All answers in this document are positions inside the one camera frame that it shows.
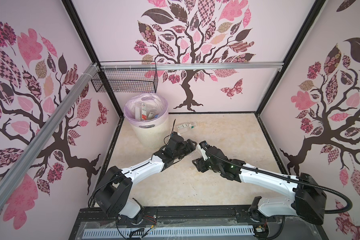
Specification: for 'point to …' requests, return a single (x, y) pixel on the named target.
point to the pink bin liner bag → (155, 103)
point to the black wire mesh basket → (127, 80)
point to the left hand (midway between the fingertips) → (194, 148)
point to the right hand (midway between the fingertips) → (196, 157)
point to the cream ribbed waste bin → (151, 136)
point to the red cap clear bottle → (144, 116)
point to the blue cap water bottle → (152, 115)
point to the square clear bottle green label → (186, 127)
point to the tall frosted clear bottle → (138, 111)
